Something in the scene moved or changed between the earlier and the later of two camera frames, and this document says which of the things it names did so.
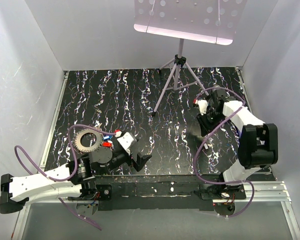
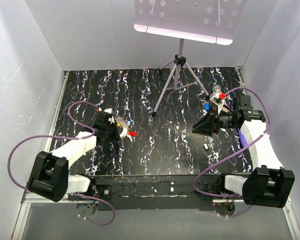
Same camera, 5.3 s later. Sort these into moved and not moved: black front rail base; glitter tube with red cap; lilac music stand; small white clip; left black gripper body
Moved: glitter tube with red cap; left black gripper body
Not moved: lilac music stand; small white clip; black front rail base
